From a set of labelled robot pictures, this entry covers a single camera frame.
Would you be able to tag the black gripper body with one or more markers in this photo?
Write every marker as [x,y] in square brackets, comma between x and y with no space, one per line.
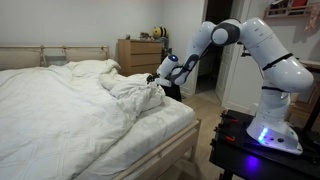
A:
[154,79]

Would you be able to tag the white duvet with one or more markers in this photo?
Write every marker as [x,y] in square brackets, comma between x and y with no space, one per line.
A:
[66,110]

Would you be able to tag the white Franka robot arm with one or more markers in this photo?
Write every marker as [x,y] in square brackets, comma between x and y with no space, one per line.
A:
[276,73]

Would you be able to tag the wooden chest of drawers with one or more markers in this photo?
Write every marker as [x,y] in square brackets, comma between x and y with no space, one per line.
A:
[140,56]

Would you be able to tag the small clutter on dresser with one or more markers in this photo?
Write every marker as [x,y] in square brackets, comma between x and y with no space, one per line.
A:
[144,36]

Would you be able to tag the yellow black bee plush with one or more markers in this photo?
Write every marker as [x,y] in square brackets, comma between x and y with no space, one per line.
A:
[160,32]

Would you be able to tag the white open door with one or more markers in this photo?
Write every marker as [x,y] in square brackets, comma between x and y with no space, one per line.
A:
[225,76]

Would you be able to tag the beige headboard cushion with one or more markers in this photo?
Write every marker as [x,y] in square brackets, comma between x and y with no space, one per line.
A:
[86,55]
[20,60]

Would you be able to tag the black robot cart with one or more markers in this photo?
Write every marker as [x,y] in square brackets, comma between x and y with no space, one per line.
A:
[253,160]

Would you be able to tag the wooden bed frame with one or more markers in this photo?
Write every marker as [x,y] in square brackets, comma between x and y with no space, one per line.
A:
[166,146]

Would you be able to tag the wooden headboard rail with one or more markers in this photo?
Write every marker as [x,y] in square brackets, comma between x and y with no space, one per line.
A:
[53,47]

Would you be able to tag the wooden wall shelf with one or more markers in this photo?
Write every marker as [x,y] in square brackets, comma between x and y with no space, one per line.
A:
[286,11]

